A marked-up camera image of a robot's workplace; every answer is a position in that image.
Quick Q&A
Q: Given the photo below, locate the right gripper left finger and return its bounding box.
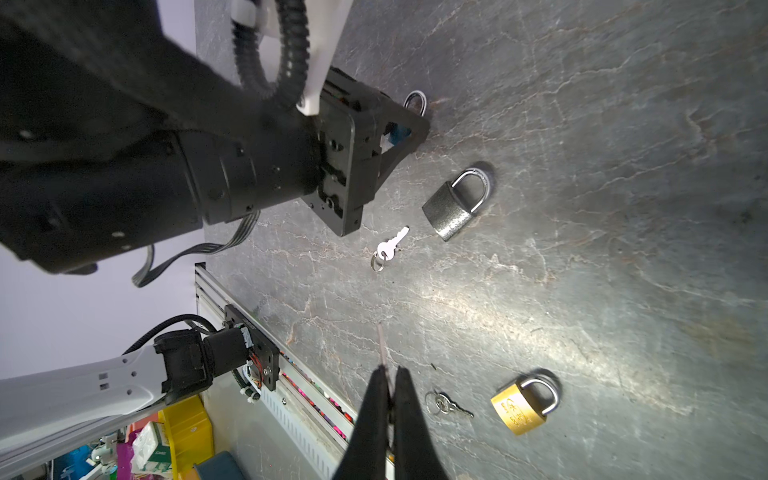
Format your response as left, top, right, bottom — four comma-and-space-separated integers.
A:
333, 365, 390, 480

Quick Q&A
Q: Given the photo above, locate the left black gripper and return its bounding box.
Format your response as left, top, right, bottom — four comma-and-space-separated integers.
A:
303, 67, 430, 237

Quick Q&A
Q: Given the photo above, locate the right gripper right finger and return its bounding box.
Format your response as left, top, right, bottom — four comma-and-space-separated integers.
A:
393, 367, 448, 480

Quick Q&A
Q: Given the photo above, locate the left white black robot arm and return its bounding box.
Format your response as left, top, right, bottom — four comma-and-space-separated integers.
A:
1, 1, 429, 275

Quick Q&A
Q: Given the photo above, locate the brass padlock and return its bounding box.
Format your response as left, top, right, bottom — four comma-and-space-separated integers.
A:
490, 374, 561, 436

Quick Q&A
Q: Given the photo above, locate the dark grey padlock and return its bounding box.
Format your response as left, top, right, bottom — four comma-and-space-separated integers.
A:
422, 167, 492, 242

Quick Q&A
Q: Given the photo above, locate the yellow plastic bin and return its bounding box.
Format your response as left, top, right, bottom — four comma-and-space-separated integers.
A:
159, 395, 215, 479

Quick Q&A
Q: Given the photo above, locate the small dark key with ring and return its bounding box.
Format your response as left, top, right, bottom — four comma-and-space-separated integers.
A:
425, 390, 474, 419

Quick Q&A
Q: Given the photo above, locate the silver key with ring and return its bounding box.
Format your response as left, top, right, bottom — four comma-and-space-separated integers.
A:
370, 226, 410, 272

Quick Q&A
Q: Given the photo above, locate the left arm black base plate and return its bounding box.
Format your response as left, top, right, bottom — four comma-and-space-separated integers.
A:
224, 304, 281, 403

